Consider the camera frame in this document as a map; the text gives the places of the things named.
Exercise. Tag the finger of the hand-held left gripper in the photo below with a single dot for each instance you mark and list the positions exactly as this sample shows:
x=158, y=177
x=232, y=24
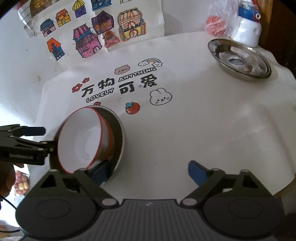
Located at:
x=44, y=145
x=34, y=131

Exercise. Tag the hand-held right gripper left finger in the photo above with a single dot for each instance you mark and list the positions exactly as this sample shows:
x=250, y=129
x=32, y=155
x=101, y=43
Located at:
x=101, y=172

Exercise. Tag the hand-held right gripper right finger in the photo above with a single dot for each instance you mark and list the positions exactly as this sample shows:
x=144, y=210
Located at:
x=196, y=172

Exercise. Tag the white bowl with red rim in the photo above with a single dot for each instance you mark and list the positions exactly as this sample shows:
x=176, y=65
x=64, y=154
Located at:
x=76, y=143
x=107, y=139

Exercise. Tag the stainless steel bowl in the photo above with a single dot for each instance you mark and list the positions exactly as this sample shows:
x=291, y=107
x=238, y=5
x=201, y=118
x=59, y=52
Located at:
x=119, y=143

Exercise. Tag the large stainless steel plate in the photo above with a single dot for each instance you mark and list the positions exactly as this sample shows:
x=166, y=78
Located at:
x=252, y=67

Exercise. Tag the person's left hand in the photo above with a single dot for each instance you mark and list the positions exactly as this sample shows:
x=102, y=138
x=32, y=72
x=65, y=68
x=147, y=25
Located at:
x=7, y=180

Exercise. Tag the bag of colourful snacks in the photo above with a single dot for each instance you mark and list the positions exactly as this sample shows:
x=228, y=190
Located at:
x=22, y=183

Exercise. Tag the white printed tablecloth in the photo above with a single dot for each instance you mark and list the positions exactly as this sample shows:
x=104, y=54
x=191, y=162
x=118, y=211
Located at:
x=185, y=115

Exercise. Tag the colourful house drawing paper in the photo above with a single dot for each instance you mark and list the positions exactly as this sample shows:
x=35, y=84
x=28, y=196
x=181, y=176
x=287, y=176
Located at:
x=76, y=23

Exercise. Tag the white and blue penguin bottle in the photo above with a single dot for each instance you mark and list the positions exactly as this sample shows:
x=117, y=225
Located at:
x=247, y=34

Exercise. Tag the red round object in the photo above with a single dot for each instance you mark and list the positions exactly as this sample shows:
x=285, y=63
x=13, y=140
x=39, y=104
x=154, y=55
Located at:
x=215, y=25

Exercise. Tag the clear plastic bag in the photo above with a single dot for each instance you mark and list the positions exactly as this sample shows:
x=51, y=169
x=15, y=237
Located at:
x=219, y=9

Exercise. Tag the brown wooden door frame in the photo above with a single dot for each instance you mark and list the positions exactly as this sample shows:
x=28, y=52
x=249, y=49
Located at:
x=268, y=23

